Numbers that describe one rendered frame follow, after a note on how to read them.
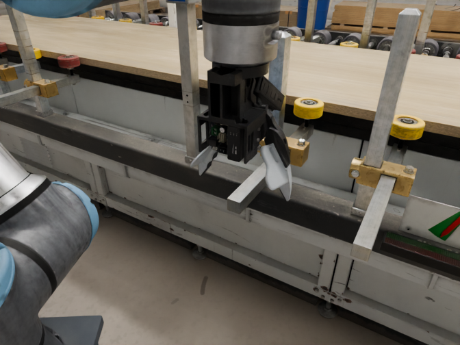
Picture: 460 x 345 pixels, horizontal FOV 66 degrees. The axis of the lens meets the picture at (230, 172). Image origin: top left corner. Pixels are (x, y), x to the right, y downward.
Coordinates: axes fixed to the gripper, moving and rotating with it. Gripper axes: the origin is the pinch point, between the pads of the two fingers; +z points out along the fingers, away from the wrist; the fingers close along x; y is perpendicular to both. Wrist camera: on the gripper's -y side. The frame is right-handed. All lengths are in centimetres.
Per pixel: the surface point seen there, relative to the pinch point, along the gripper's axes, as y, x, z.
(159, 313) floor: -27, -49, 94
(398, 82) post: -33.5, 17.1, -9.9
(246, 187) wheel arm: -13.8, -5.9, 10.4
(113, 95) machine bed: -60, -89, 19
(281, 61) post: -34.6, -7.6, -10.7
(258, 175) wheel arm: -19.2, -5.5, 10.3
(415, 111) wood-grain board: -58, 22, 4
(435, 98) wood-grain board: -71, 26, 4
